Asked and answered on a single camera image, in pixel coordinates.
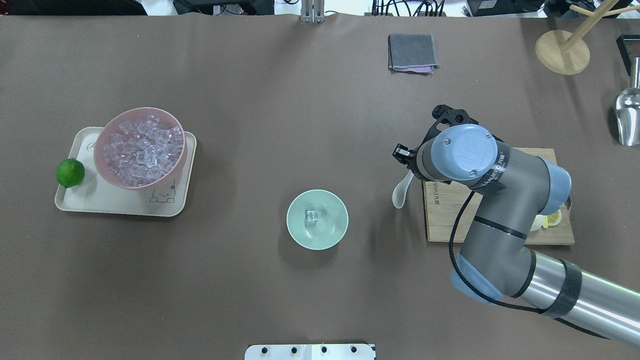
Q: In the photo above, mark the white ceramic spoon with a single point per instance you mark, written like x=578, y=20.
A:
x=399, y=193

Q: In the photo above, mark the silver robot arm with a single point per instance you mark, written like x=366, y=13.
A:
x=494, y=265

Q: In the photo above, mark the wooden cup tree stand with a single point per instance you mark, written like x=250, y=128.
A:
x=564, y=52

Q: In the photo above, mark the beige rabbit tray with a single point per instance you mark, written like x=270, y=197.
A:
x=96, y=195

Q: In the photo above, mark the steel ice scoop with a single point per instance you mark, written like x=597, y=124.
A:
x=627, y=109

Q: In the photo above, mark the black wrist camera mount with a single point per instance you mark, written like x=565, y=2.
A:
x=446, y=117

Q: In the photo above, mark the grey folded cloth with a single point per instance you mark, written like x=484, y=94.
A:
x=412, y=53

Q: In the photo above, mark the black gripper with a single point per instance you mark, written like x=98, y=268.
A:
x=403, y=154

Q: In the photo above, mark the green ceramic bowl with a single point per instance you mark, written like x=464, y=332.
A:
x=332, y=224

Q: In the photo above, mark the aluminium frame post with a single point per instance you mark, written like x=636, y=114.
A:
x=312, y=11

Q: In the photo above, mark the lower lemon slice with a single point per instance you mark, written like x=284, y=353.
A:
x=552, y=220

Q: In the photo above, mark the green lime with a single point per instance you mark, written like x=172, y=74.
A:
x=70, y=173

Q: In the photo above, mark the clear ice cube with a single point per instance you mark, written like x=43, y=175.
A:
x=311, y=216

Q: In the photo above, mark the pink bowl of ice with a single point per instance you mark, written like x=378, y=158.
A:
x=141, y=148

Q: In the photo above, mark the bamboo cutting board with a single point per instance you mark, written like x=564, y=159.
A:
x=442, y=203

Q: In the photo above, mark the white camera pedestal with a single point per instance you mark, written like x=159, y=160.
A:
x=319, y=351

